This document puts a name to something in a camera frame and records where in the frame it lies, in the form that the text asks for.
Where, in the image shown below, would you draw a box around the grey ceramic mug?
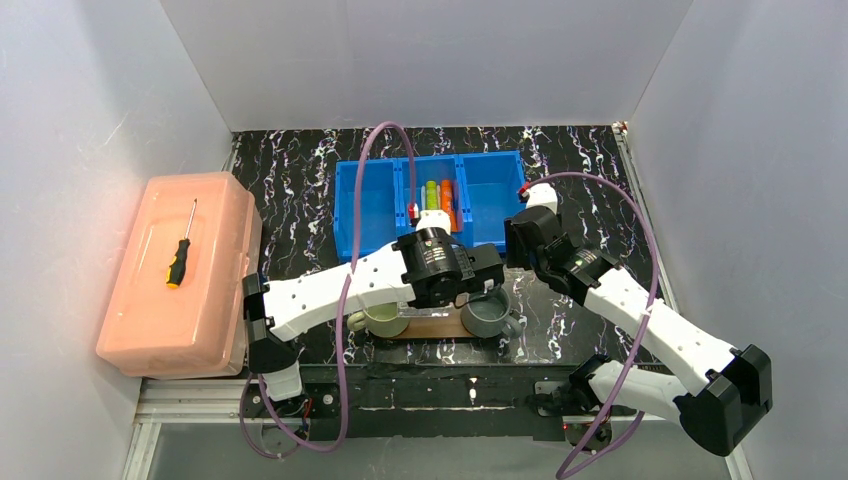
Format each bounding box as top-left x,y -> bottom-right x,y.
460,288 -> 524,338

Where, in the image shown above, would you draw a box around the oval wooden tray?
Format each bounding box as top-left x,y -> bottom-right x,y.
391,311 -> 474,340

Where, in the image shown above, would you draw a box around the blue three-compartment plastic bin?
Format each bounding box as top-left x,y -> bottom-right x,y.
333,151 -> 525,263

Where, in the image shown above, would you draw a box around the green toothpaste tube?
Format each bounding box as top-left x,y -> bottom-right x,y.
424,181 -> 440,210

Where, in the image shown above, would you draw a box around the light green ceramic mug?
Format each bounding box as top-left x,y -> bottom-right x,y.
346,303 -> 411,338

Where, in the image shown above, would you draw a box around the clear plastic holder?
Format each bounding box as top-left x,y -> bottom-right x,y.
398,304 -> 460,319

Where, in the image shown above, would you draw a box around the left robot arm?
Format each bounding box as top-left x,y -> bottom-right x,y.
241,227 -> 504,401

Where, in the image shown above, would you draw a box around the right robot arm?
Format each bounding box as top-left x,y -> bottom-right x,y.
504,206 -> 773,457

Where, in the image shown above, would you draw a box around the orange toothpaste tube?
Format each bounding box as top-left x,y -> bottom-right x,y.
439,179 -> 460,233

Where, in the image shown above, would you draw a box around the yellow black screwdriver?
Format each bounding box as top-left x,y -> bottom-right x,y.
166,199 -> 197,289

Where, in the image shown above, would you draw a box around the pink plastic storage box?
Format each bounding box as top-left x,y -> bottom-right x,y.
96,172 -> 262,380

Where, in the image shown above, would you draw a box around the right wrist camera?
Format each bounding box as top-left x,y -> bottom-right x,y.
519,183 -> 559,214

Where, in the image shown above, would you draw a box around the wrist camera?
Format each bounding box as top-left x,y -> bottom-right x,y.
415,209 -> 452,234
519,183 -> 559,214

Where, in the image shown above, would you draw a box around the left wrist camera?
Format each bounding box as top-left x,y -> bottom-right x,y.
415,209 -> 452,234

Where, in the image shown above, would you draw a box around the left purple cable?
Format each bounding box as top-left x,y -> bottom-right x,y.
237,121 -> 420,462

